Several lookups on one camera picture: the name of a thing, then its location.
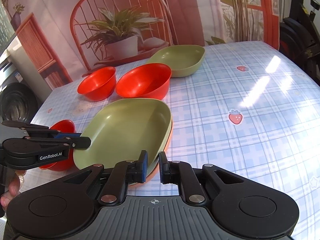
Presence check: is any black exercise bike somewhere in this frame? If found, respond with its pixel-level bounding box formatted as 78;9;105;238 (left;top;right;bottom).
279;0;319;83

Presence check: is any green plate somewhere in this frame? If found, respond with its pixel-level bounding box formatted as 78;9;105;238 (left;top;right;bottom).
147;44;206;77
73;98;173;179

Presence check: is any person left hand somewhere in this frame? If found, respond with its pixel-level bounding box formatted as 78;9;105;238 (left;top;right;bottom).
1;170;26;211

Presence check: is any red bowl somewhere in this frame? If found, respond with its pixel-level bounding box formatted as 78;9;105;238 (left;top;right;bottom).
38;119;77;172
77;67;117;101
116;63;172;100

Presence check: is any printed room backdrop cloth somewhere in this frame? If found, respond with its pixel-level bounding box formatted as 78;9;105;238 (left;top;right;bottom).
1;0;284;88

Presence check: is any black front-load washing machine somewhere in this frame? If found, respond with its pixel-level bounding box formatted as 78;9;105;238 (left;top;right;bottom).
1;37;52;122

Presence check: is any blue plaid tablecloth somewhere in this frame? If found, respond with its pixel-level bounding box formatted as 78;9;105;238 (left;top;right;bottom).
18;40;320;240

